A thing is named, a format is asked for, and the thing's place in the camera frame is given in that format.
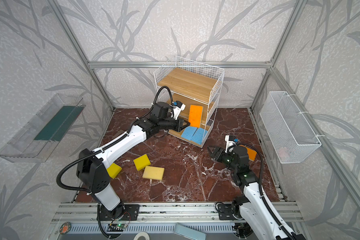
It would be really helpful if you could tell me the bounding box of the blue cellulose sponge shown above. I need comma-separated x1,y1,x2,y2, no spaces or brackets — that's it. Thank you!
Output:
181,126,198,141
191,128,208,145

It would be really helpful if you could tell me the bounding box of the orange scrub sponge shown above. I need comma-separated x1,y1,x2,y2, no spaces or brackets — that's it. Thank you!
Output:
189,105,204,128
242,145,257,162

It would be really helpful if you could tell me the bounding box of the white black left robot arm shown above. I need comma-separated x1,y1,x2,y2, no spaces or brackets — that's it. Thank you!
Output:
77,101,190,219

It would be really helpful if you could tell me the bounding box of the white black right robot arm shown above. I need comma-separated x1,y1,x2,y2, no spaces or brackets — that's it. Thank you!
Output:
207,144,305,240

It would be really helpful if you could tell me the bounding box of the yellow foam sponge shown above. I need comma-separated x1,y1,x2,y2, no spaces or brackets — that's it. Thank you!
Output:
134,154,151,171

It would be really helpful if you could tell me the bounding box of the pale yellow sponge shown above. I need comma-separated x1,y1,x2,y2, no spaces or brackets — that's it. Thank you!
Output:
143,166,165,181

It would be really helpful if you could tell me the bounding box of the yellow sponge blue backing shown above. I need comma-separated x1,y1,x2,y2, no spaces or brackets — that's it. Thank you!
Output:
107,163,122,179

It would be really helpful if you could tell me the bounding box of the light blue box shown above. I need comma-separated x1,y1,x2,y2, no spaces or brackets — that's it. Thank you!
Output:
174,224,207,240

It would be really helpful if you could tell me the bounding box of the white tape roll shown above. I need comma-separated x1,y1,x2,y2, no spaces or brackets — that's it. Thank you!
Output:
134,232,150,240

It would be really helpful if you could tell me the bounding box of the green circuit board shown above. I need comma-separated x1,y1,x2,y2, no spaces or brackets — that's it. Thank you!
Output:
107,223,129,233

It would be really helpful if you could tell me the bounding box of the round red sticker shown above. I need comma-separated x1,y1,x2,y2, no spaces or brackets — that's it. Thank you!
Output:
59,222,72,235

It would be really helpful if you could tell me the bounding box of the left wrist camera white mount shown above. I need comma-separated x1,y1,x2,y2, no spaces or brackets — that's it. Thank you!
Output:
172,101,186,120

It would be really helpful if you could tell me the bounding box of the white wire wooden shelf rack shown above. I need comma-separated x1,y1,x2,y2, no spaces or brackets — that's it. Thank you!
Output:
154,56,225,148

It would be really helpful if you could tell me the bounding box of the black corrugated right cable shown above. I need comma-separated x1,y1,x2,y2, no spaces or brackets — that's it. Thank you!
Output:
227,142,298,240

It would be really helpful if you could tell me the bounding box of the black corrugated cable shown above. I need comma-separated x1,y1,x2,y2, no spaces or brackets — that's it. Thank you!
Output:
56,85,175,193
227,142,298,240

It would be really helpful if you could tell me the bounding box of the white wire mesh wall basket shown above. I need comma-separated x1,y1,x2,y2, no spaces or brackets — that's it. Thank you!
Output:
260,91,322,164

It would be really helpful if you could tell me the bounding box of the black corrugated left cable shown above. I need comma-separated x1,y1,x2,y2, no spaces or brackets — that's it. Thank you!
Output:
56,85,175,193

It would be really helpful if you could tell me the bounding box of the clear wall tray green pad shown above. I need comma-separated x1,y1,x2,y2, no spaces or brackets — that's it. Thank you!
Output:
0,94,86,163

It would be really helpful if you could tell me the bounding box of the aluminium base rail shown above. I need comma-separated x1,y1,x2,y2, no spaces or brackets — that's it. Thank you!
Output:
44,202,308,240

